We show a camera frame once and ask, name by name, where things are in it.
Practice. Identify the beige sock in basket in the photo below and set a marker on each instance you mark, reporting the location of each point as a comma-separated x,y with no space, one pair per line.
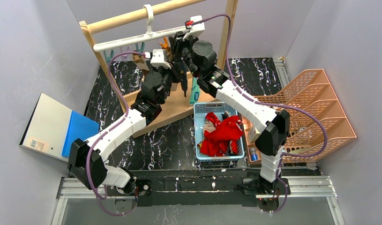
208,127

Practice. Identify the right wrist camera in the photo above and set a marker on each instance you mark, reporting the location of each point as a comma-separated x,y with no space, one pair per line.
194,27

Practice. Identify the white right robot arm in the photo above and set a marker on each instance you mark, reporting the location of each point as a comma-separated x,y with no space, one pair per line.
272,125

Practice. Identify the peach plastic desk organizer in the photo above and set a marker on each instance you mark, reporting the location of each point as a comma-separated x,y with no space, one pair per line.
312,91

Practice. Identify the teal clothespin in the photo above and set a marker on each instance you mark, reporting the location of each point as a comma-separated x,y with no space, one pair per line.
108,56
140,47

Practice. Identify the orange clothespin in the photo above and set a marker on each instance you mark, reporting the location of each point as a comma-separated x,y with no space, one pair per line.
165,45

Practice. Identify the red sock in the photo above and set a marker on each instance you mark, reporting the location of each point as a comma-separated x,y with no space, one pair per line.
223,140

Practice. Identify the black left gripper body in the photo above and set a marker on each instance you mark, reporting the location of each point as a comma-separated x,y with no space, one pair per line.
169,73

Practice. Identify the grey metal rail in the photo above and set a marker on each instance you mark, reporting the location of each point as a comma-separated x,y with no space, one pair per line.
281,71

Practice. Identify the beige brown sock left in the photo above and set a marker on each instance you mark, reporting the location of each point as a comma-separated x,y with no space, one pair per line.
140,63

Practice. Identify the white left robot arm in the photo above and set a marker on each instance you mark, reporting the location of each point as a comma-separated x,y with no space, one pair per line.
86,158

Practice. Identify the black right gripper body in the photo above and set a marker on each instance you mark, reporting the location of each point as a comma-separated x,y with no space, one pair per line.
184,49

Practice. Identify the teal clothespin far left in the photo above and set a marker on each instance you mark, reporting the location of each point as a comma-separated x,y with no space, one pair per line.
108,56

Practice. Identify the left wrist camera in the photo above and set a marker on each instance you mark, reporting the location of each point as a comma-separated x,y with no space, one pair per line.
158,58

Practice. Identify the white plastic clip hanger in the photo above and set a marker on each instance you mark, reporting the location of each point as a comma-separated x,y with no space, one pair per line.
149,35

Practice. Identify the blue capped bottle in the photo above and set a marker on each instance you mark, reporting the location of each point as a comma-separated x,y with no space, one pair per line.
253,154

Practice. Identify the mint green patterned sock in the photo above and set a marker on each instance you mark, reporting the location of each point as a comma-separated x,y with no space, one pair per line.
195,92

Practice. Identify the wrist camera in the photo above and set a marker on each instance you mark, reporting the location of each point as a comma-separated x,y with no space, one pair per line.
158,58
194,27

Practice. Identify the white cardboard box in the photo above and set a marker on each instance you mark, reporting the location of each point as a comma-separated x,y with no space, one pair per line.
253,134

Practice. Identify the dark navy sock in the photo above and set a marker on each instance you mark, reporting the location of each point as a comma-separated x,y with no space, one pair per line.
182,71

